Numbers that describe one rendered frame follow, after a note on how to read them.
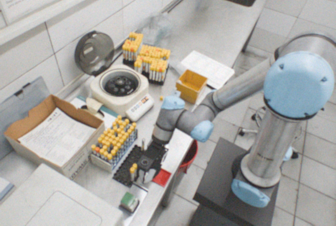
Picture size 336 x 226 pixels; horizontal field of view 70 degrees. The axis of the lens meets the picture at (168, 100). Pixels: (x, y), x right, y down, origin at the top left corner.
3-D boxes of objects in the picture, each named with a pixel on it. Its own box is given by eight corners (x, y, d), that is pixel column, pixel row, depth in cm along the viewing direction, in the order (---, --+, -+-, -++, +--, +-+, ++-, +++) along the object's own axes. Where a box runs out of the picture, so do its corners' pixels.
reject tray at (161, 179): (164, 187, 97) (164, 187, 97) (149, 179, 99) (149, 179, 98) (171, 174, 101) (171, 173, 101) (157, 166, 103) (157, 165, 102)
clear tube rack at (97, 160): (111, 174, 99) (110, 165, 93) (92, 162, 101) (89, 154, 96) (138, 137, 112) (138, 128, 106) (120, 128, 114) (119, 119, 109)
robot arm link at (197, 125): (221, 113, 81) (193, 99, 85) (205, 134, 74) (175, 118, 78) (216, 128, 86) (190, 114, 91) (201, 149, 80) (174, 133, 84)
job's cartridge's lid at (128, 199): (131, 208, 81) (131, 207, 80) (119, 201, 82) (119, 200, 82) (137, 198, 83) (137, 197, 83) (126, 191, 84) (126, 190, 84)
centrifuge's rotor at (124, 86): (121, 107, 116) (120, 97, 110) (98, 92, 121) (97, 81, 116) (142, 90, 125) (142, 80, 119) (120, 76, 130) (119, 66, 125)
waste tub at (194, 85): (195, 105, 129) (198, 92, 122) (173, 95, 133) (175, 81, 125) (204, 91, 137) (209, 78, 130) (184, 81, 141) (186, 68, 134)
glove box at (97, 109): (108, 139, 109) (106, 127, 102) (66, 117, 115) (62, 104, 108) (123, 121, 117) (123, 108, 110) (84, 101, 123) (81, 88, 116)
